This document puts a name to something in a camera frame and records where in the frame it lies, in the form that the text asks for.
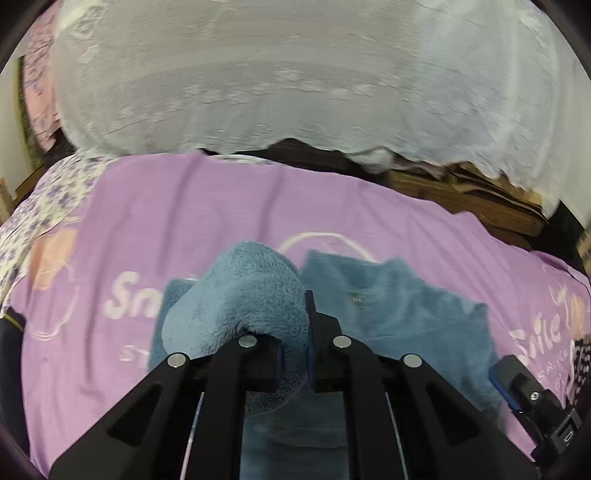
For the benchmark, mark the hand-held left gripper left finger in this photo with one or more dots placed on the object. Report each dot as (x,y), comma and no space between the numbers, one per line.
(278,365)

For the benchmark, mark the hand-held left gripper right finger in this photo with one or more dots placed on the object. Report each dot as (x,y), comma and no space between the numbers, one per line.
(310,350)

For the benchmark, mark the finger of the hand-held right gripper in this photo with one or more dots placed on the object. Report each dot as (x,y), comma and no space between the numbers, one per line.
(502,386)

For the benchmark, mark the blue fleece garment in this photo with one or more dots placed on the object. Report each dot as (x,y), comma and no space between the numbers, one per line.
(406,323)

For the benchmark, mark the dark patterned cloth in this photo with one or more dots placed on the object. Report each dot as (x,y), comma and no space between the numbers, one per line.
(581,364)

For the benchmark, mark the purple printed blanket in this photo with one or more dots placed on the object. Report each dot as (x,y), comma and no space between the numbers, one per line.
(161,221)

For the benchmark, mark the brown cardboard sheets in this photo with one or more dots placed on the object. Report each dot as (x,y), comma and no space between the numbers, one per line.
(503,198)

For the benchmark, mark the white lace curtain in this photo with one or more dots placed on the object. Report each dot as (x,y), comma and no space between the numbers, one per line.
(295,74)

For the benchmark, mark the white purple floral sheet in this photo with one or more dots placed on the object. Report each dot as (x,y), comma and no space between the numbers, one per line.
(41,207)

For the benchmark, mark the pink floral cloth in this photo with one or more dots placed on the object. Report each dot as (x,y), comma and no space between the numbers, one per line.
(39,83)

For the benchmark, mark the dark wooden bed frame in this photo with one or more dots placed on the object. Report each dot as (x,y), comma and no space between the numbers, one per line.
(415,191)

